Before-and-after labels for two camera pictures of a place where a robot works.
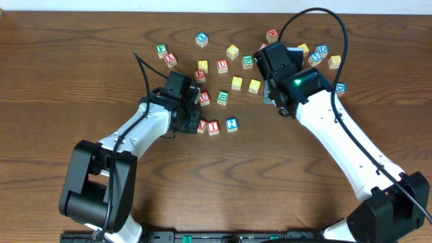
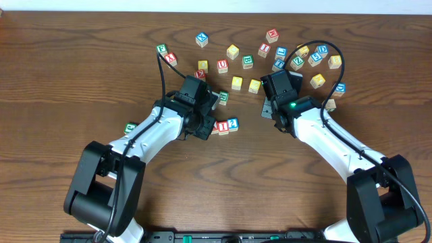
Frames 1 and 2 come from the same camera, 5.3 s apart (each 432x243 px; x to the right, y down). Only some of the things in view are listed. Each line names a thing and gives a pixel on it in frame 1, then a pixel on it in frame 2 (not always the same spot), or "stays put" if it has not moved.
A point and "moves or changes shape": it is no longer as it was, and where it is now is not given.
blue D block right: (341, 88) stays put
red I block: (213, 127) moves or changes shape
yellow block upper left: (203, 64) stays put
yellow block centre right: (254, 86) stays put
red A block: (202, 126) moves or changes shape
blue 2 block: (231, 125) stays put
